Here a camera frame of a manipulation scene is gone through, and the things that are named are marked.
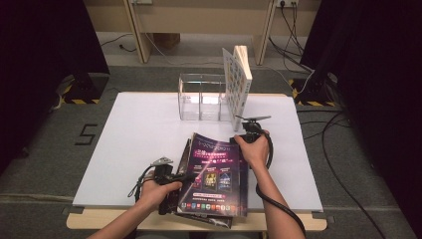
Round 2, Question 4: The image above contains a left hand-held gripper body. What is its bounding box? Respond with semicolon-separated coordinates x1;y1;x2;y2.
150;156;183;216

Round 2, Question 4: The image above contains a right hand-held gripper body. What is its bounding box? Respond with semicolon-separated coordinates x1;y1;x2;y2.
230;115;272;144

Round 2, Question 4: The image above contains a black book with red print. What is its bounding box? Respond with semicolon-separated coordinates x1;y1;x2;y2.
162;138;233;229

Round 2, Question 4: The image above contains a white book with picture grid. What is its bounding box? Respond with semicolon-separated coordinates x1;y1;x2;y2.
222;45;253;132

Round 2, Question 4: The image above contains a clear acrylic file holder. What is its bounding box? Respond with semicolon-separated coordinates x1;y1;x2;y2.
177;73;237;122

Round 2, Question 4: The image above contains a person's right hand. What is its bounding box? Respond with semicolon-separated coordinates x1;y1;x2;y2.
233;130;271;171

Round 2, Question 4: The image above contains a person's left hand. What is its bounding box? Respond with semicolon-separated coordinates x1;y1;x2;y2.
138;178;183;212

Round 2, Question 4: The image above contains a white board sheet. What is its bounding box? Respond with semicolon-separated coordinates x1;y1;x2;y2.
72;92;324;213

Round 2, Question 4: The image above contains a black stand base hazard tape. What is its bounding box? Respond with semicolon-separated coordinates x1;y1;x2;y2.
61;73;110;106
288;71;339;108

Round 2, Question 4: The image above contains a beige wooden desk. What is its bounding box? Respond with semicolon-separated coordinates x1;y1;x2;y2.
83;0;321;66

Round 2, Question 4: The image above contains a brown cardboard box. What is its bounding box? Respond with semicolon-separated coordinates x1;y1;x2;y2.
152;32;182;50

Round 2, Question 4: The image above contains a black curtain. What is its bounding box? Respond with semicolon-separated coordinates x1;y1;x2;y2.
0;0;110;173
300;0;422;235

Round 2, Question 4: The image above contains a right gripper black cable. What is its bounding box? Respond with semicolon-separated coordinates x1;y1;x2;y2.
255;129;308;239

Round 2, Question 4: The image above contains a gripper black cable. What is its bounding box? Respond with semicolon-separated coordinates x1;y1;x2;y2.
127;164;157;203
255;129;308;239

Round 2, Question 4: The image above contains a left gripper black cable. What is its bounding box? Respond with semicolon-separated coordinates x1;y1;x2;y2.
127;164;157;203

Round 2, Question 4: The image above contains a thin black floor cable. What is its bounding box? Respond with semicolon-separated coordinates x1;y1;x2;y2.
297;109;351;140

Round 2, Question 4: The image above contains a long black floor cable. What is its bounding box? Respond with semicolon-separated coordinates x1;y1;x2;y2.
320;111;387;239

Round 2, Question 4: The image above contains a black cable bundle from socket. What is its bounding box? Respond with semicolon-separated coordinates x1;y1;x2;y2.
268;3;316;75

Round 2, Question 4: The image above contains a black floor cable with plug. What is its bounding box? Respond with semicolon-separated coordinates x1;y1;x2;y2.
100;32;137;54

